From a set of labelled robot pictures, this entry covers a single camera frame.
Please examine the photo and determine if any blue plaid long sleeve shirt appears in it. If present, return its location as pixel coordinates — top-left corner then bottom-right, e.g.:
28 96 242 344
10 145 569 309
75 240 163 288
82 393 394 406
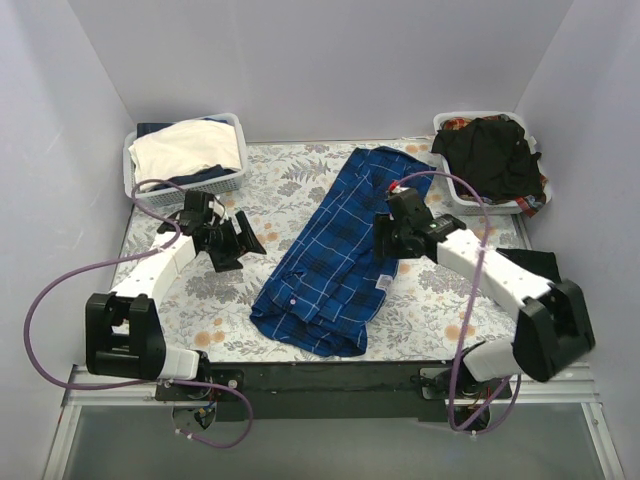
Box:
250 147 433 357

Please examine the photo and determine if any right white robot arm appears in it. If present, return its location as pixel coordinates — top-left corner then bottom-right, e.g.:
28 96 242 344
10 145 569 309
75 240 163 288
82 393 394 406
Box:
373 188 596 398

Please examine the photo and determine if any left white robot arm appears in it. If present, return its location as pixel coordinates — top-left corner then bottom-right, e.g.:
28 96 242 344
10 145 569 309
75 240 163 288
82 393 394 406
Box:
85 191 266 400

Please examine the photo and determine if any left white plastic basket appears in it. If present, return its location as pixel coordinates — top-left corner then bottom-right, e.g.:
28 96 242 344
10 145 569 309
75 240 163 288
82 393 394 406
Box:
123 112 250 206

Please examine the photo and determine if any white plastic basket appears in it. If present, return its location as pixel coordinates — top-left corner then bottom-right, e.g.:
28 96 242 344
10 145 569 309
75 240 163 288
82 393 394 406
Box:
123 112 250 206
431 111 552 217

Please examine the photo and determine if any right white plastic basket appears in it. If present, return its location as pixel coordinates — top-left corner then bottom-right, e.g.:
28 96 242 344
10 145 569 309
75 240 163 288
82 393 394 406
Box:
431 111 552 217

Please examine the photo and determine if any floral patterned table mat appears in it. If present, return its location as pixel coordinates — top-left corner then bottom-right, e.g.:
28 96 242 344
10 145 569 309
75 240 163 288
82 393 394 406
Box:
102 140 531 362

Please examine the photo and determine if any folded white shirt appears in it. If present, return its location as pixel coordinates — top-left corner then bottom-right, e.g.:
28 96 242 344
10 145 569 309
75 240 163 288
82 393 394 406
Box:
129 118 242 191

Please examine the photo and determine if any black crumpled shirt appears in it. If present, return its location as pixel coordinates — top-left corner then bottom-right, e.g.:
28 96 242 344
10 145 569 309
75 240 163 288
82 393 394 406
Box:
431 117 546 201

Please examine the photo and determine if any folded black shirt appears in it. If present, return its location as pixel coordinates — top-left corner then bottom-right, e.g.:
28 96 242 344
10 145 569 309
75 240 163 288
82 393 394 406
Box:
496 248 561 283

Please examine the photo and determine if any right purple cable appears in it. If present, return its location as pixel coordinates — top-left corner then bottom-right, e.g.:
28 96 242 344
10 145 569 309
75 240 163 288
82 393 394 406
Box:
394 170 521 434

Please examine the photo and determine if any purple cable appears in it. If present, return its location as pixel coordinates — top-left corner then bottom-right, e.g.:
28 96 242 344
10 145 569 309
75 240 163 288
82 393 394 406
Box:
23 180 254 448
394 170 521 434

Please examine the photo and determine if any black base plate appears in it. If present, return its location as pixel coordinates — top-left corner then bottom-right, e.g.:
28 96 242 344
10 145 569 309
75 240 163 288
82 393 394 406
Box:
154 360 514 422

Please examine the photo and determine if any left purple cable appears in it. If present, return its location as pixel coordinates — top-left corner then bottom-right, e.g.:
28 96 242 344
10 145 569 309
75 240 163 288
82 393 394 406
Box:
23 180 254 448

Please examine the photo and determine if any aluminium frame rail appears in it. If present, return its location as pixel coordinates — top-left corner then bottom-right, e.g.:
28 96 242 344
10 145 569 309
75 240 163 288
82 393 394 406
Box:
62 362 601 406

